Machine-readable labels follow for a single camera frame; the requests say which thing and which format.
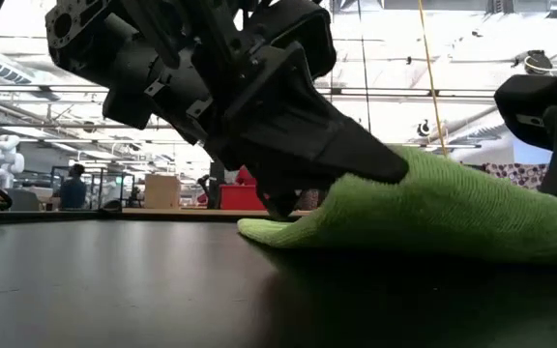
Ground silver ventilation duct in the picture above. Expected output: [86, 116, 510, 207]
[447, 103, 500, 144]

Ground red plastic bin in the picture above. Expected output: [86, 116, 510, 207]
[219, 184, 266, 212]

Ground cardboard box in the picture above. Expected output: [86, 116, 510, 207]
[143, 173, 182, 211]

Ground green microfibre towel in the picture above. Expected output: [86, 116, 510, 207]
[237, 144, 557, 268]

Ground black ceiling cable reel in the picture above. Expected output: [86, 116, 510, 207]
[513, 49, 555, 77]

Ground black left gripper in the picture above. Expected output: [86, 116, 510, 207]
[160, 28, 409, 219]

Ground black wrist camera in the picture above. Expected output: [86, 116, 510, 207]
[493, 73, 557, 152]
[247, 0, 337, 82]

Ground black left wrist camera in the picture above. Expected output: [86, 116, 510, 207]
[247, 0, 337, 82]

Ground white robot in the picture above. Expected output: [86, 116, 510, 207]
[0, 133, 26, 190]

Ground person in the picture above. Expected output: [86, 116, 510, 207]
[234, 165, 259, 188]
[57, 162, 89, 211]

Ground yellow extension cable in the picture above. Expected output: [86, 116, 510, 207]
[416, 0, 450, 159]

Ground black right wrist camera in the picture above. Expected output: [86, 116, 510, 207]
[493, 73, 557, 152]

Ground black aluminium table frame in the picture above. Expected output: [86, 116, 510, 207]
[0, 208, 308, 227]

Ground glass display cabinet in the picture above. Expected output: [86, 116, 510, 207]
[49, 165, 137, 211]

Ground long LED light bar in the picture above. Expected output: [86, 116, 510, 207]
[0, 85, 497, 99]

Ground circle patterned cloth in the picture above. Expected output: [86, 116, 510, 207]
[481, 162, 550, 190]

